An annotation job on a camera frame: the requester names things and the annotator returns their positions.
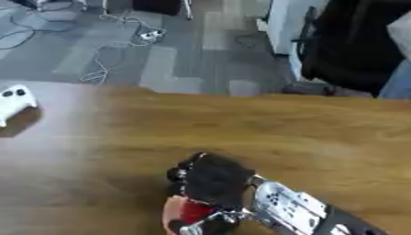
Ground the white power strip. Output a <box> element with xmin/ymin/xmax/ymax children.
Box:
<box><xmin>138</xmin><ymin>28</ymin><xmax>166</xmax><ymax>41</ymax></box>

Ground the white cabinet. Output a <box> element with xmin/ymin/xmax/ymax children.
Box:
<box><xmin>255</xmin><ymin>0</ymin><xmax>329</xmax><ymax>81</ymax></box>

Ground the black cable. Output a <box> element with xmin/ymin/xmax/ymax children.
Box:
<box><xmin>0</xmin><ymin>11</ymin><xmax>77</xmax><ymax>50</ymax></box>

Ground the white device with black dots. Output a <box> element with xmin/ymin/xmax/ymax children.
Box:
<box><xmin>0</xmin><ymin>84</ymin><xmax>40</xmax><ymax>129</ymax></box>

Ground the white cable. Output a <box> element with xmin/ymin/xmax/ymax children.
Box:
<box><xmin>78</xmin><ymin>10</ymin><xmax>169</xmax><ymax>84</ymax></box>

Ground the black office chair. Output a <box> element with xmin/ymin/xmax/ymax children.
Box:
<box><xmin>290</xmin><ymin>0</ymin><xmax>411</xmax><ymax>96</ymax></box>

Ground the black box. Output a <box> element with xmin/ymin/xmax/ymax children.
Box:
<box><xmin>131</xmin><ymin>0</ymin><xmax>185</xmax><ymax>17</ymax></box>

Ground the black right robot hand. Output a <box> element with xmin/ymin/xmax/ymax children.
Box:
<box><xmin>165</xmin><ymin>151</ymin><xmax>259</xmax><ymax>235</ymax></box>

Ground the red and orange toy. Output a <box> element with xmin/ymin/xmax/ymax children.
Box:
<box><xmin>161</xmin><ymin>196</ymin><xmax>217</xmax><ymax>229</ymax></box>

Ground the person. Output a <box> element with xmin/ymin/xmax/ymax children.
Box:
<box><xmin>377</xmin><ymin>58</ymin><xmax>411</xmax><ymax>100</ymax></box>

